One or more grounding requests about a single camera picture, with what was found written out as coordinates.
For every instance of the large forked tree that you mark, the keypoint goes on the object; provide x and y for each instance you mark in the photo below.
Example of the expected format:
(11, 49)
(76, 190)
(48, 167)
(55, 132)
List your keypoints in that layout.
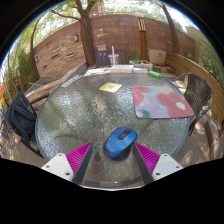
(87, 40)

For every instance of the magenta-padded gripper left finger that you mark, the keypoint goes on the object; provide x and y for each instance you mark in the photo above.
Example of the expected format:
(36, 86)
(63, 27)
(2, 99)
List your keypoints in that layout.
(78, 157)

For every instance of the thin white booklet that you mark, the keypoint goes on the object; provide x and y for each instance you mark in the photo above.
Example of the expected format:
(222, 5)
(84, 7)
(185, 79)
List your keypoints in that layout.
(140, 70)

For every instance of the blue and black computer mouse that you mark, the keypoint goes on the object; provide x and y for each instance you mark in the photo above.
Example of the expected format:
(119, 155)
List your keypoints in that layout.
(118, 144)

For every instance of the black metal chair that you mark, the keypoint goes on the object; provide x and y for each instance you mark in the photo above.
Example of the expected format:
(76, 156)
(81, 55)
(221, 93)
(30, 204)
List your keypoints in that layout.
(37, 98)

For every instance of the floral print mouse pad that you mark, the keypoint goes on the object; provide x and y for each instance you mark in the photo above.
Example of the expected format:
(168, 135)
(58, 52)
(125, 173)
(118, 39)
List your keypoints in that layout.
(161, 101)

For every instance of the pale stone block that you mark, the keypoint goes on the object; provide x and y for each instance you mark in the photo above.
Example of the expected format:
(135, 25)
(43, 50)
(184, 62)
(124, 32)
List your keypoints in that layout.
(157, 57)

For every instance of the concrete planter with plants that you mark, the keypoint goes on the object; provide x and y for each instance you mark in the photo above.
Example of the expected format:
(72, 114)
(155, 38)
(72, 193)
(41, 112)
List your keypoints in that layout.
(141, 64)

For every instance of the slim leaning tree trunk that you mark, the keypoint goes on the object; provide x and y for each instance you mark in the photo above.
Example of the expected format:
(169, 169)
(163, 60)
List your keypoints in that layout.
(170, 30)

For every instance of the colourful open magazine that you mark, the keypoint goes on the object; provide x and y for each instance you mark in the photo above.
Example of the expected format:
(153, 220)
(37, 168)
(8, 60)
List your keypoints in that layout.
(97, 71)

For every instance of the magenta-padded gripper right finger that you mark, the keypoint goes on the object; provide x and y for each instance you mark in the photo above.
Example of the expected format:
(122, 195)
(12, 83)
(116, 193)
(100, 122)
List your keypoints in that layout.
(148, 157)

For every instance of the wall lantern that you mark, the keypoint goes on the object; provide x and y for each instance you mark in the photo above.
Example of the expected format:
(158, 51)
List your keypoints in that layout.
(76, 38)

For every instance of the dark wicker armchair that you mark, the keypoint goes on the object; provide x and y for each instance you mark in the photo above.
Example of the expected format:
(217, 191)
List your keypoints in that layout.
(198, 90)

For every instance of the dark wooden slatted chair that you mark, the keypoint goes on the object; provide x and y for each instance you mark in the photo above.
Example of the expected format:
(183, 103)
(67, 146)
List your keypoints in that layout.
(102, 57)

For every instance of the yellow square card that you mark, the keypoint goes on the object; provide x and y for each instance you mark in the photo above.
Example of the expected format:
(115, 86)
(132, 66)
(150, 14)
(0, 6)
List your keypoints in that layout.
(110, 87)

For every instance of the green plastic bottle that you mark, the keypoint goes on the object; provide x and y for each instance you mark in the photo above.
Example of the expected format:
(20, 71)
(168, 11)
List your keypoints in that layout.
(154, 74)

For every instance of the white patterned paper strip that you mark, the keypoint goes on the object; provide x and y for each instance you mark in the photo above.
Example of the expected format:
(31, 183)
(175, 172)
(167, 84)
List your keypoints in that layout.
(71, 81)

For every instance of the curved wooden slat bench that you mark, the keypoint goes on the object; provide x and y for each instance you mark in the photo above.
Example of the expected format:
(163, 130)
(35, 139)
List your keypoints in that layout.
(196, 70)

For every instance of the clear plastic cup with straw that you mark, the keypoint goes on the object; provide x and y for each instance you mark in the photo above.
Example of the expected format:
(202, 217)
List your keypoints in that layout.
(113, 59)

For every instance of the wooden garden lamp post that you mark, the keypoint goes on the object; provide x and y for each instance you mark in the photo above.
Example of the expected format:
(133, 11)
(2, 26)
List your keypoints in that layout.
(143, 40)

